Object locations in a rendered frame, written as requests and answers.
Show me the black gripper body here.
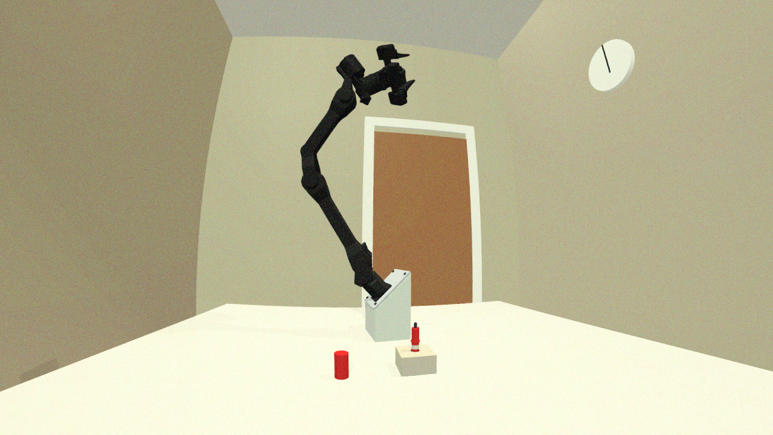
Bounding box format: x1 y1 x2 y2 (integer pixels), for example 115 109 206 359
372 44 407 106

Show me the beige square block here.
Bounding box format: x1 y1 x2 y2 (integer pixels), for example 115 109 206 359
395 344 437 377

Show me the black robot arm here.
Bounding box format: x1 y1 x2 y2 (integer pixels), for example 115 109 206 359
300 54 406 302

